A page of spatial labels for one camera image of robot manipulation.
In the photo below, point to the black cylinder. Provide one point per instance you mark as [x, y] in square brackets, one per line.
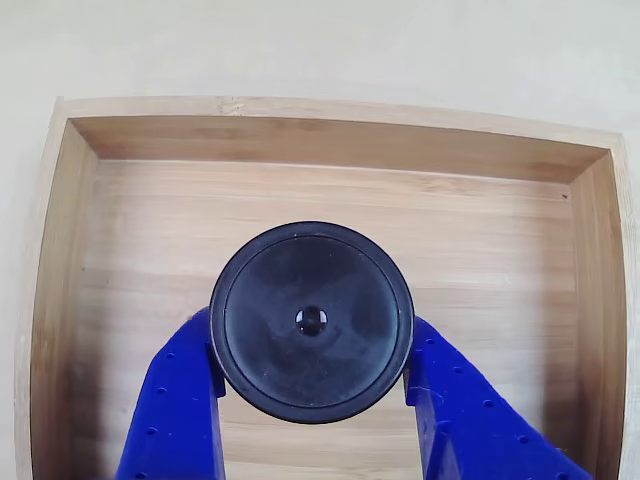
[312, 322]

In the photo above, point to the wooden box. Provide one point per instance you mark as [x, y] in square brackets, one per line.
[325, 200]

